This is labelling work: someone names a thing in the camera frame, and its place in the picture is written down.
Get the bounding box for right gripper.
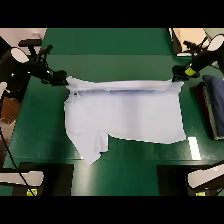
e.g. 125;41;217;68
171;64;193;83

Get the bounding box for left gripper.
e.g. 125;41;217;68
49;69;69;87

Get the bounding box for white T-shirt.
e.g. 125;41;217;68
63;75;187;166

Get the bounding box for dark red garment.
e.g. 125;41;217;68
195;82;217;140

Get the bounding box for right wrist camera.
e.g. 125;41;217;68
182;39;208;55

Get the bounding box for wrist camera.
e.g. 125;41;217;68
18;38;54;68
182;39;208;55

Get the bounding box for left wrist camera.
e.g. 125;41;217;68
18;38;54;68

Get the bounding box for black cable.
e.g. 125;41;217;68
0;94;29;197

